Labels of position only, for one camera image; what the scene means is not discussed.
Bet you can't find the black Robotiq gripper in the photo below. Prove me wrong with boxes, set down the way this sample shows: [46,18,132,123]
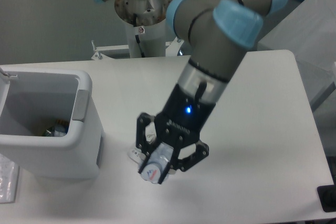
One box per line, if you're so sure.
[135,84,216,184]

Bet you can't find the clear crushed plastic bottle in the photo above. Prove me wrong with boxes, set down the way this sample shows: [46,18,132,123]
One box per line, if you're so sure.
[141,143,173,184]

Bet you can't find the white plastic wrapper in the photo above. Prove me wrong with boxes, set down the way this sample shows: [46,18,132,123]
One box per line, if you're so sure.
[127,123,156,165]

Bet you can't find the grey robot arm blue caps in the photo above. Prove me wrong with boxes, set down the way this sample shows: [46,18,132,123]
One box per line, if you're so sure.
[135,0,288,184]

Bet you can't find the trash inside bin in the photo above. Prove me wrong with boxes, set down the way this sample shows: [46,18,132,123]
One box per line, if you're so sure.
[42,119,70,137]

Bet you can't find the white trash can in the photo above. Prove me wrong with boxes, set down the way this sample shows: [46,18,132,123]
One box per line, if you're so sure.
[1,66,103,179]

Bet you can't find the black device at table edge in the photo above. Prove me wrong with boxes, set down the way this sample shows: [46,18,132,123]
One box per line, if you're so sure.
[317,185,335,212]

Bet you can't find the clear plastic sheet packet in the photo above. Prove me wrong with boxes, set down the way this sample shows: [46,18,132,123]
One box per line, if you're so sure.
[1,155,19,204]

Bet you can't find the white side table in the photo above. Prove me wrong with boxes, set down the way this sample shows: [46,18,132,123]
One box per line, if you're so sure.
[257,0,335,111]

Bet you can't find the white pedestal base frame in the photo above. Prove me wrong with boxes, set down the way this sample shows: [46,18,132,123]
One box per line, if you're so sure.
[91,37,184,60]

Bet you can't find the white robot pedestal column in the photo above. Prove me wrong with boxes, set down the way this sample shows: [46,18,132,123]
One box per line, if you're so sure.
[114,0,172,58]

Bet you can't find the black cable on pedestal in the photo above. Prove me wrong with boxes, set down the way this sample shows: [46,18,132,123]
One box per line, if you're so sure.
[132,13,145,58]

